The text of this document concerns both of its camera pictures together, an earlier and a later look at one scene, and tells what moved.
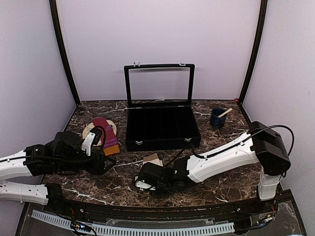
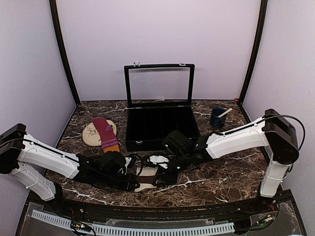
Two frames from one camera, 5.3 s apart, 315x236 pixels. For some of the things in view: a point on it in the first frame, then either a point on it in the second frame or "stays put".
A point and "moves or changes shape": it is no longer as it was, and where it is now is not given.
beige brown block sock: x=153 y=159 moves or changes shape
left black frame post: x=52 y=4 stays put
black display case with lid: x=160 y=115 stays put
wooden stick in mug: x=227 y=111 stays put
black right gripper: x=161 y=194 → x=169 y=179
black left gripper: x=99 y=170 → x=126 y=187
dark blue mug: x=216 y=122 stays put
